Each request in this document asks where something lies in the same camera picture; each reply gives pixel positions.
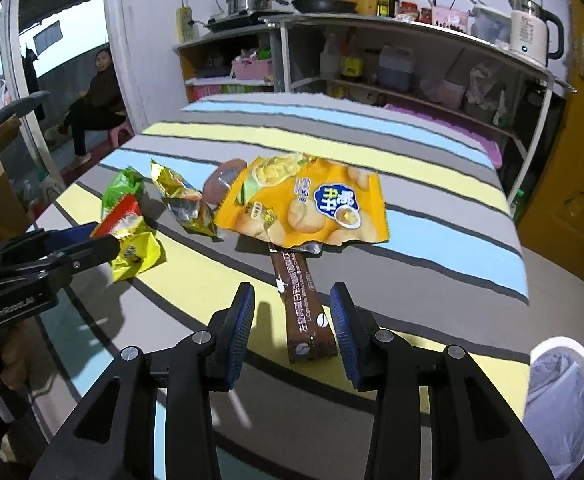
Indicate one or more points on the crumpled plastic bags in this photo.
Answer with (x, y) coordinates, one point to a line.
(484, 87)

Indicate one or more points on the pink chopstick holder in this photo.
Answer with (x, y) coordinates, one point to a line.
(449, 19)

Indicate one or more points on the pink plastic stool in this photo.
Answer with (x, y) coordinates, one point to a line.
(120, 135)

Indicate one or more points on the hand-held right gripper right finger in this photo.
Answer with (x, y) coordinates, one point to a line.
(344, 342)

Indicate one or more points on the person's left hand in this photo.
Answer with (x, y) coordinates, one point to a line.
(16, 360)

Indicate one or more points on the green plastic bottle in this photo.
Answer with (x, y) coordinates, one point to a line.
(517, 202)

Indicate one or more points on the green snack packet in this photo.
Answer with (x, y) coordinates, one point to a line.
(122, 185)

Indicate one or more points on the yellow label bottle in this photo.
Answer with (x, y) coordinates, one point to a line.
(352, 65)

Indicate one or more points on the yellow chip bag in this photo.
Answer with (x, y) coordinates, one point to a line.
(312, 205)

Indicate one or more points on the black induction cooker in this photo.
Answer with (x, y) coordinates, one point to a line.
(242, 19)

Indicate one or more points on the low metal shelf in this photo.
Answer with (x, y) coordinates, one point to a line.
(207, 42)

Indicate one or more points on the crumpled gold snack packet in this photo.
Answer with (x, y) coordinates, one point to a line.
(182, 200)

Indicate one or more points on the small yellow snack packet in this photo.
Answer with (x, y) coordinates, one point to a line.
(139, 257)

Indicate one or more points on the pink and green boxes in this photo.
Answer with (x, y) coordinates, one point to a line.
(247, 88)

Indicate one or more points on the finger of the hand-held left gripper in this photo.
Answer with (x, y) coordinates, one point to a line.
(69, 236)
(92, 255)

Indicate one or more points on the striped bed sheet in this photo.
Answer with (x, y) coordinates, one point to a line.
(422, 280)

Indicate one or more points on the clear plastic container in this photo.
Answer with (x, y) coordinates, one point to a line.
(489, 25)

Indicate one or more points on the brown stick packet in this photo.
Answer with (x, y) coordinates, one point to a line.
(302, 310)

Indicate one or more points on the pink plastic basket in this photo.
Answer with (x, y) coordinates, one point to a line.
(252, 69)

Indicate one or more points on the white plastic bottle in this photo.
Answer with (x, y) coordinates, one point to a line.
(329, 60)

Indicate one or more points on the red sauce jar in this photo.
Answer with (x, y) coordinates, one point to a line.
(408, 11)
(425, 15)

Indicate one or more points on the wooden door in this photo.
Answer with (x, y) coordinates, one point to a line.
(572, 160)

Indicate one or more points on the white trash bin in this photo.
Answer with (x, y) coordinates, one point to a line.
(562, 400)

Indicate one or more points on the small brown round packet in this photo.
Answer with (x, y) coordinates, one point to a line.
(222, 180)

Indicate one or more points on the white electric kettle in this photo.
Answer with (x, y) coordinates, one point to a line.
(529, 32)

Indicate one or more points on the metal shelf rack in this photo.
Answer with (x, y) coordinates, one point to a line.
(422, 27)

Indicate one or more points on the yellow power strip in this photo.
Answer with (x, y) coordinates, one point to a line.
(185, 25)

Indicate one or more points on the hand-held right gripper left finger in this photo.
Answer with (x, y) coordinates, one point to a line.
(239, 342)

